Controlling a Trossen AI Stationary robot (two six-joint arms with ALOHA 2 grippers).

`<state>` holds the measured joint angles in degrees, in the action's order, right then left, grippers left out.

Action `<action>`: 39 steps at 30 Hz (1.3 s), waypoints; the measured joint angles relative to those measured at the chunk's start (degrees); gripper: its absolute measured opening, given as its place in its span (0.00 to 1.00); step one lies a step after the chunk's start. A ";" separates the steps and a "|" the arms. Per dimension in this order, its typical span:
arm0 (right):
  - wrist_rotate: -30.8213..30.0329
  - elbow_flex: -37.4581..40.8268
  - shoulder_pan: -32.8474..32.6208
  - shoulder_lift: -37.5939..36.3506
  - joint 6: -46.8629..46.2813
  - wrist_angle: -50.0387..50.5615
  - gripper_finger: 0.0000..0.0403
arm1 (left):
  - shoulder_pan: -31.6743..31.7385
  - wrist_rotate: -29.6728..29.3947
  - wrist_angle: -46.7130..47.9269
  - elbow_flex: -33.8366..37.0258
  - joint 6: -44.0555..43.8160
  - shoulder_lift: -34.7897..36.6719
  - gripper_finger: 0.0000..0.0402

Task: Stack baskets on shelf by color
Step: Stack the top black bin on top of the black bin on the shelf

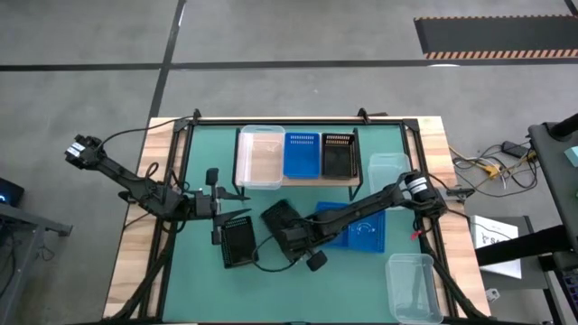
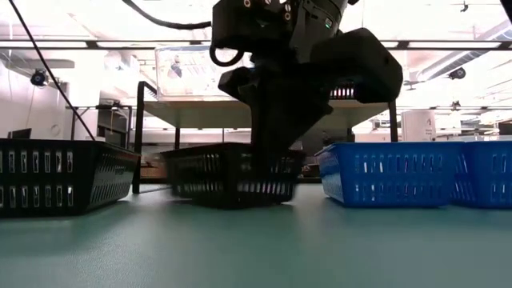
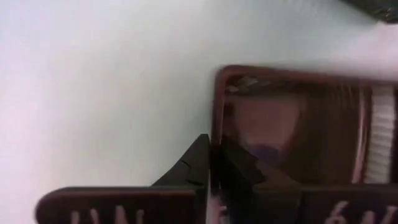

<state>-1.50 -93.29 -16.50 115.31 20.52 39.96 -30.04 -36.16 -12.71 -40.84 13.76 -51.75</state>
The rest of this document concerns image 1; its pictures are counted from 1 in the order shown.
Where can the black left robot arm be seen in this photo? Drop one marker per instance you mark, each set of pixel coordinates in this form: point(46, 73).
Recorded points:
point(122, 173)

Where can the clear plastic basket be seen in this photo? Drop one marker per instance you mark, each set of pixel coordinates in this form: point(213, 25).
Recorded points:
point(413, 289)
point(384, 169)
point(262, 158)

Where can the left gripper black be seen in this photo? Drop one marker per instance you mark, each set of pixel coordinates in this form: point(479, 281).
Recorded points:
point(205, 207)

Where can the black power adapter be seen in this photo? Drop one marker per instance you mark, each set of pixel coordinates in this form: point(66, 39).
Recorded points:
point(512, 149)

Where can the wooden shelf black metal legs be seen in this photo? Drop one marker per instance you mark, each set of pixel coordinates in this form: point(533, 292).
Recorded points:
point(316, 182)

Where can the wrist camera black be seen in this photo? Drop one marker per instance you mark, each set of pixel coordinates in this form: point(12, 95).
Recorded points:
point(317, 260)
point(212, 176)

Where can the black device blue light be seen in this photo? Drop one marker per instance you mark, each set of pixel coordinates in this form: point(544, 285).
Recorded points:
point(10, 192)

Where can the black floor beam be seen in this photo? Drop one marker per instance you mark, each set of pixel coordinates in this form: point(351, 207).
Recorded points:
point(519, 246)

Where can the grey side desk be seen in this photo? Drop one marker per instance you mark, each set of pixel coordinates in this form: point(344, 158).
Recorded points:
point(553, 171)

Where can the black plastic basket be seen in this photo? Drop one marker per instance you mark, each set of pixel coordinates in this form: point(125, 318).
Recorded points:
point(338, 160)
point(238, 244)
point(277, 216)

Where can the grey metal cart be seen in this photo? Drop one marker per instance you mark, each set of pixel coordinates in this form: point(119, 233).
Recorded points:
point(27, 225)

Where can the black hazard-striped floor mat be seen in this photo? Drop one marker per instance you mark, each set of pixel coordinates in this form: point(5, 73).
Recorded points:
point(496, 34)

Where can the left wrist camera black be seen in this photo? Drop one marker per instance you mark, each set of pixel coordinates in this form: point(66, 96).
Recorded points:
point(212, 176)

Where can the teal block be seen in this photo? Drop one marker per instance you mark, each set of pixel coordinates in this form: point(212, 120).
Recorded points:
point(572, 155)

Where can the black aluminium table frame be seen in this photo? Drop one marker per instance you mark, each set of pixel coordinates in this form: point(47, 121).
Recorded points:
point(293, 122)

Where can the black table clamp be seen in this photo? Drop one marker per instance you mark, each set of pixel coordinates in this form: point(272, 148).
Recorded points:
point(458, 192)

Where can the black pole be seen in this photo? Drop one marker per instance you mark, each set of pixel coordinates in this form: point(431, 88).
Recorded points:
point(564, 126)

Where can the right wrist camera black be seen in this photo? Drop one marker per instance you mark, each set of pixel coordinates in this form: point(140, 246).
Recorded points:
point(317, 260)

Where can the dark keyboard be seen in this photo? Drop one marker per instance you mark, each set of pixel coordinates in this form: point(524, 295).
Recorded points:
point(570, 289)

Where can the green table mat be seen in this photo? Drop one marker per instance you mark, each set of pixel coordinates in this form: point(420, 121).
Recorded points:
point(334, 289)

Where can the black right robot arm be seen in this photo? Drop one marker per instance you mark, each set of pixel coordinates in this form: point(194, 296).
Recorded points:
point(361, 207)

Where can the small white bracket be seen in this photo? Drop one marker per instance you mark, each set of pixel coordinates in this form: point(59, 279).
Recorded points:
point(493, 295)

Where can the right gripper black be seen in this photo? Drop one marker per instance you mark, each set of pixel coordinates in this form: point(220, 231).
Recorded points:
point(295, 239)

